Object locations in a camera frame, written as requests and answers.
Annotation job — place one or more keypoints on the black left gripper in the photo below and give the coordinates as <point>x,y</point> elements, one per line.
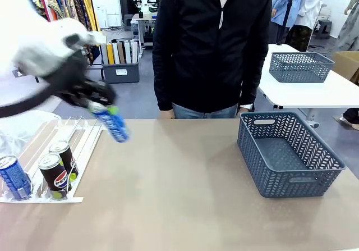
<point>70,79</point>

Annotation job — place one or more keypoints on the blue soda can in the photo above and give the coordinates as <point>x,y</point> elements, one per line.
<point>113,124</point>
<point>14,179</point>

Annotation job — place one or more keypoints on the black Pepsi can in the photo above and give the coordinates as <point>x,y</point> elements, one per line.
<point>54,178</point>
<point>68,157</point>

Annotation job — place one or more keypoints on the blue-grey plastic woven basket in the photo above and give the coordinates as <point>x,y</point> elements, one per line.
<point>297,71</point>
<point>280,161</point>

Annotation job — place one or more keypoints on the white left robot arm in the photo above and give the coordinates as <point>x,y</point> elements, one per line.
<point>33,37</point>

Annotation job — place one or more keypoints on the person's left forearm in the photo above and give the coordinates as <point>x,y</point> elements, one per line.
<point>252,77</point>

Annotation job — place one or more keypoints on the person's right hand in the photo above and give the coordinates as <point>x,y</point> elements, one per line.
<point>166,114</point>

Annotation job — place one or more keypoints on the person's left hand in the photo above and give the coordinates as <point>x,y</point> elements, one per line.
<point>247,110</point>

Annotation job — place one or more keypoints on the grey storage bin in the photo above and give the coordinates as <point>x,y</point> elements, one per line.
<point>120,72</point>

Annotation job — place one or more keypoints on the yellow paper roll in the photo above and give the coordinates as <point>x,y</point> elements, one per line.
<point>110,54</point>

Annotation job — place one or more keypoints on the tan paper roll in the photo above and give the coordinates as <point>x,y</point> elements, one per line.
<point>121,53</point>

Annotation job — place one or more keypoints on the white paper roll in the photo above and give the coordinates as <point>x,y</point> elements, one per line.
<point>128,52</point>

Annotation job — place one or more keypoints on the white plastic bag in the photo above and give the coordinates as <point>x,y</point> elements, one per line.
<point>22,127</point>

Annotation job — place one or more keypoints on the grey equipment cart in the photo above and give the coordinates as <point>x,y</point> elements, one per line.
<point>143,27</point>

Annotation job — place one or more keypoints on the white cabinet appliance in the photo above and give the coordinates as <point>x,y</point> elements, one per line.
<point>105,4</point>

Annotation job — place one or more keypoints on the colourful clothes on rack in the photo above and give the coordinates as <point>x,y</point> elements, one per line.
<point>64,1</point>

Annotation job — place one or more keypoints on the person's blue jeans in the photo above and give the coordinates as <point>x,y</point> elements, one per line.
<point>204,112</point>

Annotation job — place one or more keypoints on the person in black jacket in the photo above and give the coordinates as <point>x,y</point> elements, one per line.
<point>207,46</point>

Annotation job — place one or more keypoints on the white side table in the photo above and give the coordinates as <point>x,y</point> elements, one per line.
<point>308,93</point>

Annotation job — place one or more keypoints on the black coat stand pole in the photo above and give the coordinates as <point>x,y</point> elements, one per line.
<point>289,4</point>

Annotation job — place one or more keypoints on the hanging white coat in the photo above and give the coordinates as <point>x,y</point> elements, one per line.
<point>311,4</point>

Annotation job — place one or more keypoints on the grey step stool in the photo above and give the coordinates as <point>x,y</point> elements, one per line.
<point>324,27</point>

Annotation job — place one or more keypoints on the brown cardboard box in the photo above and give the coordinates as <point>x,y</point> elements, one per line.
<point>347,64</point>

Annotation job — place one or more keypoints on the bystander's foot with shoe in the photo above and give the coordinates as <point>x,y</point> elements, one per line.
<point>350,119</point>

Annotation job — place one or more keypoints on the mannequin in grey dress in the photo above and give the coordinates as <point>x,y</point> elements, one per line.
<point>349,29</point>

